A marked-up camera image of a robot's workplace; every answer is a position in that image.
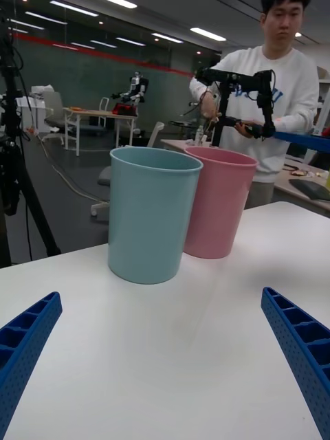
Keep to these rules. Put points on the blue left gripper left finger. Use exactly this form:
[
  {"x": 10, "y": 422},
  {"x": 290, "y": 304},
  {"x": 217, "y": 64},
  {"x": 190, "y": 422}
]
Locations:
[{"x": 24, "y": 347}]

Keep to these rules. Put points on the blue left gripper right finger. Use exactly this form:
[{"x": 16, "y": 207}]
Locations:
[{"x": 302, "y": 350}]

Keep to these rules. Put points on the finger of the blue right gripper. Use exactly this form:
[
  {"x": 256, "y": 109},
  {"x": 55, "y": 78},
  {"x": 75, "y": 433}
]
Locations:
[{"x": 313, "y": 141}]

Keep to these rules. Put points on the person's left hand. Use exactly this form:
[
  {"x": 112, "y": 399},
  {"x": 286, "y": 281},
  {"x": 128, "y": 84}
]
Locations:
[{"x": 249, "y": 129}]

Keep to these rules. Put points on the person's right hand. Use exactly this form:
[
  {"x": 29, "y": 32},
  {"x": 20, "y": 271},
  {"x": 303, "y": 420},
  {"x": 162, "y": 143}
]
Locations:
[{"x": 209, "y": 104}]

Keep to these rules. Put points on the black flat pad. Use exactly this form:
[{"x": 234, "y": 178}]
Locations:
[{"x": 309, "y": 189}]

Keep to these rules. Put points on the beige desk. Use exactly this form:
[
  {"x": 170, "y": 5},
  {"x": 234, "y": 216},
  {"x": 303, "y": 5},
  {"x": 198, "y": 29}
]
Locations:
[
  {"x": 285, "y": 185},
  {"x": 172, "y": 143}
]

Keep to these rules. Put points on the person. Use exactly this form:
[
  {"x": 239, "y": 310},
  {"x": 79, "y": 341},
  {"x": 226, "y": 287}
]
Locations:
[{"x": 292, "y": 86}]

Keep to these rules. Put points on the pink plastic bin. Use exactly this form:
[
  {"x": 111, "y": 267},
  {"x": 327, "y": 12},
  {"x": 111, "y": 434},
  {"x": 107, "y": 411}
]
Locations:
[{"x": 220, "y": 206}]

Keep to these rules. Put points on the small clear bottle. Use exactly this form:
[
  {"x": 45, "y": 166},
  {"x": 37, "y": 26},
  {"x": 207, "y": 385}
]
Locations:
[{"x": 199, "y": 134}]

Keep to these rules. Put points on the pale blue plastic bin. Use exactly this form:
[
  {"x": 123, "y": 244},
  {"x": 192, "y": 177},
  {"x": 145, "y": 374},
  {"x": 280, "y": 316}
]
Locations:
[{"x": 148, "y": 220}]

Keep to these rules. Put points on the small humanoid robot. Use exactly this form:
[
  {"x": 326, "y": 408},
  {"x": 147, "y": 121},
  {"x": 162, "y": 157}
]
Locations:
[{"x": 137, "y": 89}]

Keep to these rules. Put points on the black tripod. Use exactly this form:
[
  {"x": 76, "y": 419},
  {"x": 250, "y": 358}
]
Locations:
[{"x": 13, "y": 161}]

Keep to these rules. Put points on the red box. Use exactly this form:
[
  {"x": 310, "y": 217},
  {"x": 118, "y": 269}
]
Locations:
[{"x": 124, "y": 109}]

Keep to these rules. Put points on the white leg table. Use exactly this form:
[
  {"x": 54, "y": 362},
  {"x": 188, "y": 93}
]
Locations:
[{"x": 103, "y": 112}]

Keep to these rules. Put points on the white grey office chair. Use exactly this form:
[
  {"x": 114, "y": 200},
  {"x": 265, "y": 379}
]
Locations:
[{"x": 55, "y": 103}]

